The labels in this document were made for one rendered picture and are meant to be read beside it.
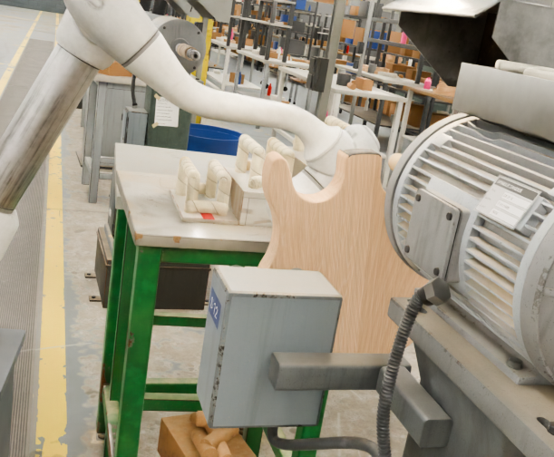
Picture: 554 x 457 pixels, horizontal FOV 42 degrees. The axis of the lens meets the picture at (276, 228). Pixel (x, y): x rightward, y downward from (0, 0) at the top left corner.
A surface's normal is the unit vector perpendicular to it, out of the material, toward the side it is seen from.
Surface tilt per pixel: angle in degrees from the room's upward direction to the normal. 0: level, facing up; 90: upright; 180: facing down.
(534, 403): 0
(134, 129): 90
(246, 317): 90
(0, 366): 0
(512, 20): 90
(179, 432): 0
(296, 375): 90
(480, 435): 107
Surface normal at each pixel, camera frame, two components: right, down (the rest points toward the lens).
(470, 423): -0.95, 0.21
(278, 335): 0.28, 0.31
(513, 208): -0.77, -0.50
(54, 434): 0.15, -0.95
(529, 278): -0.94, -0.11
